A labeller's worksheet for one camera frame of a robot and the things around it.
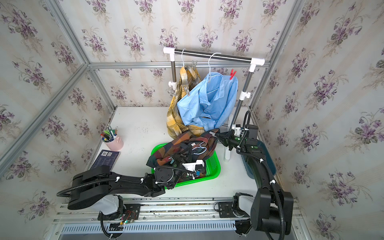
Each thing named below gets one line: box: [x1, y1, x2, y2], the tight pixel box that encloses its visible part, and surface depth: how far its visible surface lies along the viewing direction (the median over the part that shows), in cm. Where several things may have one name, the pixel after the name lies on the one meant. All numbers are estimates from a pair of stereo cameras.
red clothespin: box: [229, 68, 237, 80], surface depth 80 cm
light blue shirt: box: [177, 72, 239, 131], surface depth 80 cm
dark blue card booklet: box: [91, 149, 121, 171], surface depth 92 cm
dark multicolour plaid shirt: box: [146, 128, 220, 177], surface depth 73 cm
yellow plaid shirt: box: [166, 65, 206, 140], surface depth 74 cm
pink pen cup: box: [100, 124, 124, 151], surface depth 92 cm
